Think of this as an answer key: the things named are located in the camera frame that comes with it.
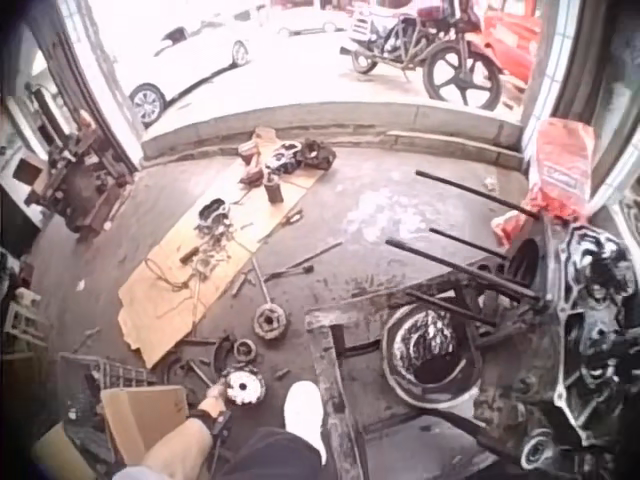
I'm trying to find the dark motorcycle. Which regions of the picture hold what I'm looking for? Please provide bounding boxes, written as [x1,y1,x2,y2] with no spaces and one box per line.
[339,0,504,112]

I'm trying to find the silver cylinder head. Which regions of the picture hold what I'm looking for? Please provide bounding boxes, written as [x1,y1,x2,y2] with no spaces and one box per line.
[194,198,236,236]

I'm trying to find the rusty clutch hub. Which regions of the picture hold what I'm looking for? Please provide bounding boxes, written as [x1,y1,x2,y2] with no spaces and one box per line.
[252,302,291,344]

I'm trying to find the long black stud rod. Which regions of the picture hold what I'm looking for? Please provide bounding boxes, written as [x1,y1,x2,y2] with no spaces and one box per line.
[404,289,499,329]
[428,227,509,260]
[414,169,541,221]
[384,237,541,301]

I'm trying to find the red plastic bag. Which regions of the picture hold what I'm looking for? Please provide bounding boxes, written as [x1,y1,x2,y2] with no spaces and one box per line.
[489,117,599,249]

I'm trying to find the rusty engine part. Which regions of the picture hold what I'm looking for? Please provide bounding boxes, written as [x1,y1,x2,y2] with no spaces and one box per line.
[237,139,266,187]

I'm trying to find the person's legs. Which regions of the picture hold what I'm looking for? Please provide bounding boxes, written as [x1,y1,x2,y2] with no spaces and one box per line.
[212,380,331,480]

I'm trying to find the black plastic crate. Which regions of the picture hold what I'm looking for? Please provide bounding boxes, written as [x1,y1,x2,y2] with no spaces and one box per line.
[57,352,159,419]

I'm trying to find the metal cylinder sleeve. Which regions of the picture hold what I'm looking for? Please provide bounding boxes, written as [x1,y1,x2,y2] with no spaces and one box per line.
[263,174,285,206]

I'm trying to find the small rusty gear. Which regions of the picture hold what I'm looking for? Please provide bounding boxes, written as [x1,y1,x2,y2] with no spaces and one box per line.
[232,338,259,362]

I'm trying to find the black wrist band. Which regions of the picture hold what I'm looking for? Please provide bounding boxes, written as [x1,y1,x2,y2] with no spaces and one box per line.
[189,407,234,442]

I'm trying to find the dark engine part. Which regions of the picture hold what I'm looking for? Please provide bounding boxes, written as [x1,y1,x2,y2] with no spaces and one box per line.
[299,141,339,171]

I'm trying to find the rusty workshop machine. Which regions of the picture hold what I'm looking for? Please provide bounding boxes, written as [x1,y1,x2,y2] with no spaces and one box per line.
[22,82,136,236]

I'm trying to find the silver engine case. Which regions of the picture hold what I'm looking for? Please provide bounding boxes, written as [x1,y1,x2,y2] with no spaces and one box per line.
[262,141,304,175]

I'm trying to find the T-handle socket tool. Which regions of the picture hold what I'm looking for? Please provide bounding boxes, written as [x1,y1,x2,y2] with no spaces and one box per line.
[249,257,275,307]

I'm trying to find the grimy metal work stand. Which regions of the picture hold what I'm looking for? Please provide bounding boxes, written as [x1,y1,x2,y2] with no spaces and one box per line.
[304,254,541,480]

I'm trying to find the red vehicle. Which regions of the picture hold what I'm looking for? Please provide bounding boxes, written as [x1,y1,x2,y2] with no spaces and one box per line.
[479,0,544,86]

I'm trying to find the pale cardboard piece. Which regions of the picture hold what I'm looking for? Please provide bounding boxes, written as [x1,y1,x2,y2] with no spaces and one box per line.
[32,422,96,480]

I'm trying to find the curved dark metal part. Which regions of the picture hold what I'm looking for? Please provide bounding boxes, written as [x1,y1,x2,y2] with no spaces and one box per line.
[211,337,236,382]

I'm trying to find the person's left hand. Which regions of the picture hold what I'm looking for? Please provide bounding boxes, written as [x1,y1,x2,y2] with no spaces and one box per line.
[199,380,231,417]

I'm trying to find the distant white car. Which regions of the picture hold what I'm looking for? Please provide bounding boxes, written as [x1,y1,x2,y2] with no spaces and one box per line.
[272,7,351,39]

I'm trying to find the black round oil pan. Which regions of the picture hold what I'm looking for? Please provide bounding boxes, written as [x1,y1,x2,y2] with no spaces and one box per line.
[382,302,484,409]

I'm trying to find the grimy engine crankcase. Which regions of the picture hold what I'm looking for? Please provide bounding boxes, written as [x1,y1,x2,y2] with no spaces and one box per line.
[504,222,640,476]

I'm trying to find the silver clutch basket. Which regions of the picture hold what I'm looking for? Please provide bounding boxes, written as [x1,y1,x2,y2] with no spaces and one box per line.
[222,367,266,407]

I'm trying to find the flat cardboard sheet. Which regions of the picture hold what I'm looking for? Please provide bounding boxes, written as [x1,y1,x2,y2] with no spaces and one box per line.
[117,127,326,369]

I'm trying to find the long metal wrench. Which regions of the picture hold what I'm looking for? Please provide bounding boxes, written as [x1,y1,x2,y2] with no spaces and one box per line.
[262,239,346,284]

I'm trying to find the brown cardboard box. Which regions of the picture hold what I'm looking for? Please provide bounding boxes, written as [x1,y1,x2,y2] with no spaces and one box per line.
[99,384,191,466]

